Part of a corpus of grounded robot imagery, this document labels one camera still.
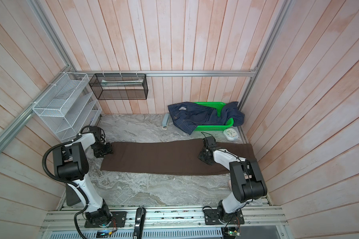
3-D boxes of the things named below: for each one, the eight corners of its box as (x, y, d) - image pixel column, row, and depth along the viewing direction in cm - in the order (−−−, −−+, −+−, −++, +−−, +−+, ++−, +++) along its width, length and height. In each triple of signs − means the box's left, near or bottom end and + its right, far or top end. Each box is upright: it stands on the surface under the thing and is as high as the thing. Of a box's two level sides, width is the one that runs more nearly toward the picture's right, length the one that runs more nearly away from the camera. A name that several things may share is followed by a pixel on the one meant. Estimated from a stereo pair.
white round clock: (225, 141, 107) (226, 138, 104) (222, 130, 113) (223, 127, 110) (238, 141, 107) (240, 138, 104) (235, 130, 113) (236, 127, 110)
